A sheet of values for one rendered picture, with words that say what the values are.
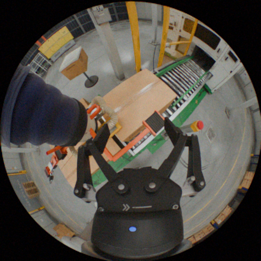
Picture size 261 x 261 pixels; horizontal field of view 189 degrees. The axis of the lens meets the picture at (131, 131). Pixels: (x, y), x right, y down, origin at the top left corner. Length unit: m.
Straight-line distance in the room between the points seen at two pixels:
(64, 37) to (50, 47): 1.11
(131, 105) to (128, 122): 0.13
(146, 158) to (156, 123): 1.28
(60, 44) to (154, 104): 7.34
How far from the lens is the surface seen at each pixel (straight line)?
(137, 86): 0.78
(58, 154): 0.66
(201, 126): 0.74
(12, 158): 11.10
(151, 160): 1.65
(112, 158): 0.42
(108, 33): 1.40
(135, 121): 0.66
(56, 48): 7.53
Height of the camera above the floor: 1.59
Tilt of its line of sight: 82 degrees down
